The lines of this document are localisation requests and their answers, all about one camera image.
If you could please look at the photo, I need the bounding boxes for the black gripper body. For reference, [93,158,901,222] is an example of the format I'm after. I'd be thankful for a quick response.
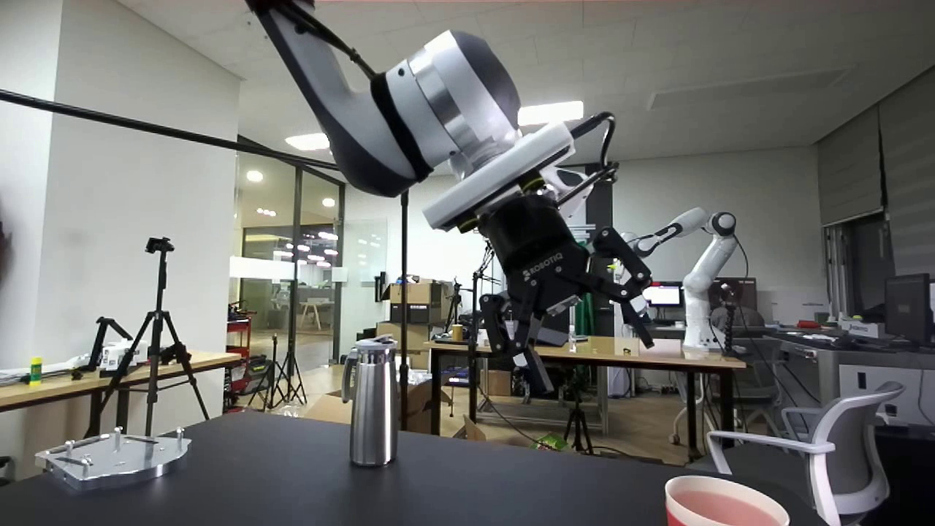
[477,190,599,315]

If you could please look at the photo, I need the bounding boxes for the white plastic cup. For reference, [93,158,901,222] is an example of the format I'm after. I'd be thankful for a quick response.
[663,473,791,526]

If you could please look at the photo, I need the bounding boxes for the wooden desk black legs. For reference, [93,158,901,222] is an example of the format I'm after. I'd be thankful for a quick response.
[426,334,748,463]

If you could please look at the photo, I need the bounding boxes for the white wrist mounting plate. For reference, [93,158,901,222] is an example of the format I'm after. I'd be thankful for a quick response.
[420,124,580,233]

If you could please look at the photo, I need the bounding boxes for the brown cardboard box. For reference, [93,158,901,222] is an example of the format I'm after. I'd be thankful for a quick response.
[384,277,461,330]

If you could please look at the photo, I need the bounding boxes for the small black tripod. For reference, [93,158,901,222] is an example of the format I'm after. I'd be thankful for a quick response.
[562,393,596,457]

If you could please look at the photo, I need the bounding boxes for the black vertical stand pole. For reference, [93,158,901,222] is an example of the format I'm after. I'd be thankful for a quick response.
[397,187,413,432]

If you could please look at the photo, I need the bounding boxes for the rectangular ceiling light panel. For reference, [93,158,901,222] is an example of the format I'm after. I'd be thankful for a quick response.
[283,130,333,156]
[514,99,588,130]

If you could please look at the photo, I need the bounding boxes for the stainless steel thermos jug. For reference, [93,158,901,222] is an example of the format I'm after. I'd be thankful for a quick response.
[343,336,400,472]

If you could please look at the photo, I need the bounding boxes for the grey office desk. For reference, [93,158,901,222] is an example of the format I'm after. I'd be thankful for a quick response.
[777,330,935,432]

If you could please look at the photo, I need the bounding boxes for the black folded tripod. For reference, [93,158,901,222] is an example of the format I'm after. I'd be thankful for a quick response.
[246,330,309,412]

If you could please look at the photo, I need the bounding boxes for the black computer monitor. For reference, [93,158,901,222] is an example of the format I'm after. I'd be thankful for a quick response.
[882,273,932,346]

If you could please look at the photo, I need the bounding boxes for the white office chair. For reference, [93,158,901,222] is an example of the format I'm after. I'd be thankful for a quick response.
[705,388,904,526]

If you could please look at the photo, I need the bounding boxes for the grey window blind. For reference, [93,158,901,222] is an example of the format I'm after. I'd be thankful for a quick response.
[815,68,935,280]

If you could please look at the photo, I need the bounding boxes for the clear acrylic plate with bolts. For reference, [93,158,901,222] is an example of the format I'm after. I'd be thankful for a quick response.
[36,428,195,494]

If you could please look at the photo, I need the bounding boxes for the black boom pole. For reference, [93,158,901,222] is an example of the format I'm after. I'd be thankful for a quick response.
[0,87,340,177]

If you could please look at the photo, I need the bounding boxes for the long wooden bench table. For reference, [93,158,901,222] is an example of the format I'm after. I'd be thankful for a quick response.
[0,347,246,416]

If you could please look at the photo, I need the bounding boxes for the thin black camera stand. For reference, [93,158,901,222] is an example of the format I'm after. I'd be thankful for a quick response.
[467,273,485,423]

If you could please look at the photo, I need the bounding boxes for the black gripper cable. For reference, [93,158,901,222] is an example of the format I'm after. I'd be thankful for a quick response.
[559,109,622,214]

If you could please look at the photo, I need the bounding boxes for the glass door black frame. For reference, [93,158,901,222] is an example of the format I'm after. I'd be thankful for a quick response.
[230,158,344,412]

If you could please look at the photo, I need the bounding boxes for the black tripod with camera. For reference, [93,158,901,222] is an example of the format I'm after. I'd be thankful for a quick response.
[86,233,214,438]

